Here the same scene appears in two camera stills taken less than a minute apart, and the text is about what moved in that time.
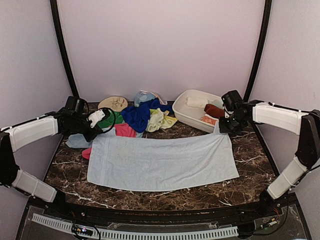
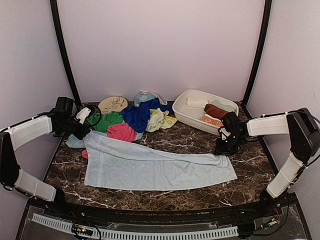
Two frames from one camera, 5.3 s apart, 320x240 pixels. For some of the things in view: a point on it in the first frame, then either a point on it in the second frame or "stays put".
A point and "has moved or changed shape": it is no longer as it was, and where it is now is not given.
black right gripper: (224, 129) to (221, 150)
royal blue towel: (137, 116) stays put
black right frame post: (263, 39) stays put
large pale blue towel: (159, 162) has moved or changed shape
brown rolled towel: (214, 111) stays put
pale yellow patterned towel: (159, 120) stays put
